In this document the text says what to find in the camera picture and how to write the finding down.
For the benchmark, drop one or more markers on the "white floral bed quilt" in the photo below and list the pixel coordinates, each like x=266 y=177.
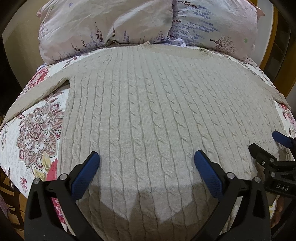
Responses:
x=32 y=138

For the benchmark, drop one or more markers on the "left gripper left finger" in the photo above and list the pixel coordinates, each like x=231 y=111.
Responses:
x=41 y=219

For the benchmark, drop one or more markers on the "wooden headboard frame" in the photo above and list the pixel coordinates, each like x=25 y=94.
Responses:
x=275 y=44

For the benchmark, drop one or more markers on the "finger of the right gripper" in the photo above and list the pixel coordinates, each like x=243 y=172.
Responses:
x=260 y=155
x=284 y=140

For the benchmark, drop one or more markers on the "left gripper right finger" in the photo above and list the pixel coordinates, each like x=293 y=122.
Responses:
x=252 y=221

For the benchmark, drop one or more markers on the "left pink floral pillow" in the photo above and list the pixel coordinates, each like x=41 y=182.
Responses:
x=69 y=28

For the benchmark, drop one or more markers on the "pink floral pillow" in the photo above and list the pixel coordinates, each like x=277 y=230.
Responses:
x=229 y=27
x=69 y=28

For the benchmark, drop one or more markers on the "right pink floral pillow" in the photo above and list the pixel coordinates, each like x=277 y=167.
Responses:
x=229 y=27

